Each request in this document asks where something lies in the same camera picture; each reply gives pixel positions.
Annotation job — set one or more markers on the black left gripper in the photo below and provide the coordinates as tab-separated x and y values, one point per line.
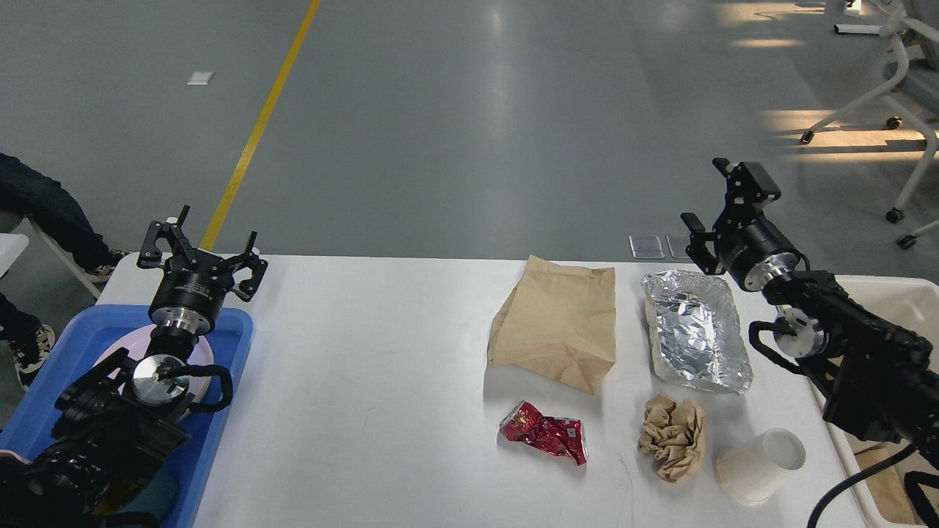
190	296

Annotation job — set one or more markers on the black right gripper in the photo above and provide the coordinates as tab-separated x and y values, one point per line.
751	250

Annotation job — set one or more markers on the pink plate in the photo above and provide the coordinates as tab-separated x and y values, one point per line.
121	345

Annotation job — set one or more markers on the brown paper bag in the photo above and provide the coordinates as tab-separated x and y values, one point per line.
559	321

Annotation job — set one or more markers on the dark green cup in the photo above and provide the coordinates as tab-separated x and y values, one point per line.
160	498

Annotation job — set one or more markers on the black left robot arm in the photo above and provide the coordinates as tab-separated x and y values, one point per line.
121	421

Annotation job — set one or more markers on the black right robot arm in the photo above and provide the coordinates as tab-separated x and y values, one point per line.
873	374

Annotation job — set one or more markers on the aluminium foil tray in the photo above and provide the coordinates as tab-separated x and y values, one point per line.
695	333

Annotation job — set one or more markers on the white plastic bin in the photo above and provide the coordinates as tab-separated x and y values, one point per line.
913	304

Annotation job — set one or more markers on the crumpled brown paper ball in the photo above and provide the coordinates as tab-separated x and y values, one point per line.
675	434

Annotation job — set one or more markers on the blue plastic tray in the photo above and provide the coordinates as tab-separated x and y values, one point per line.
86	339

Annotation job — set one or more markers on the white paper cup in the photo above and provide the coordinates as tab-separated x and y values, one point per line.
751	473

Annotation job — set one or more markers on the pink cup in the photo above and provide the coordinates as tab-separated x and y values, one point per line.
9	457

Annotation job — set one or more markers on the crumpled red foil wrapper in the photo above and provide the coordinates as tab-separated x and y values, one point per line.
557	436

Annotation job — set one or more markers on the white office chair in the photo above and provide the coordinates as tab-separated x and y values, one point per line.
911	31

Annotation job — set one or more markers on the crumpled paper in bin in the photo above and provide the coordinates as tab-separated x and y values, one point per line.
882	497

